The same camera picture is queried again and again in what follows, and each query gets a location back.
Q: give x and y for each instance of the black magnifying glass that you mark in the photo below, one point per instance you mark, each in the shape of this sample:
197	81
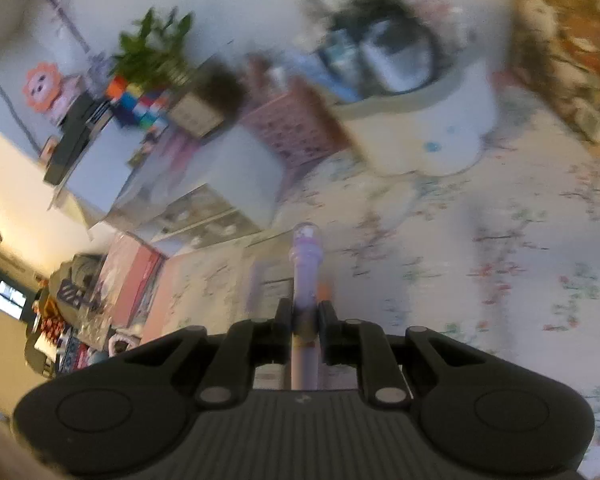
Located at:
395	55

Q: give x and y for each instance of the glass vase with label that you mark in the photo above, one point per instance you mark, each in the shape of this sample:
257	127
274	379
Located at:
205	102

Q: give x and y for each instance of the green bamboo plant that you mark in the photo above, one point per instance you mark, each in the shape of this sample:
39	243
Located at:
152	45

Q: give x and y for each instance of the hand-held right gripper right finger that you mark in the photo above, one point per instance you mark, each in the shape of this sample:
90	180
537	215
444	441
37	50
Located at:
330	330

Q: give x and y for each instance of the pink perforated pen holder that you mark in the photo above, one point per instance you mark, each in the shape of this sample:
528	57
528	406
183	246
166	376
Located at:
295	125

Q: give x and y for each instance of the orange lion figure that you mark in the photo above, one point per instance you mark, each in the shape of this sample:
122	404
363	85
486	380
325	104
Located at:
41	87

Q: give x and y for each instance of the purple pen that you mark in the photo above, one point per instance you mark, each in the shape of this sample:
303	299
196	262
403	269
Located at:
306	270

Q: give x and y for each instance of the stack of pink books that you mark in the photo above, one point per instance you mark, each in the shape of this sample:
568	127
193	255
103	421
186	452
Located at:
135	280

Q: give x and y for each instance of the white grey pen holder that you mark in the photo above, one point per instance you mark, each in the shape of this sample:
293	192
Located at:
430	130

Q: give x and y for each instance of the dark books stack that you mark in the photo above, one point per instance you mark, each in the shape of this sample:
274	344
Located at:
75	135

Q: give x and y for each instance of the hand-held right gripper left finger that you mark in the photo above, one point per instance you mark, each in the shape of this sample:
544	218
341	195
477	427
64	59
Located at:
281	327

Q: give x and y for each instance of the white storage box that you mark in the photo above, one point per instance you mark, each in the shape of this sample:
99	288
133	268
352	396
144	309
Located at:
105	165

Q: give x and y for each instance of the white drawer organizer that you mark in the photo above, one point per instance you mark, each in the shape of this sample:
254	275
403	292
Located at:
245	175

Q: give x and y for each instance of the floral tablecloth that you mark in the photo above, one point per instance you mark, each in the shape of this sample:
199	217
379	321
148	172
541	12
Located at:
480	240

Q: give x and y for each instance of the colourful puzzle cube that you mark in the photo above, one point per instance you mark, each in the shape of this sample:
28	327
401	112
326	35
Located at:
137	102

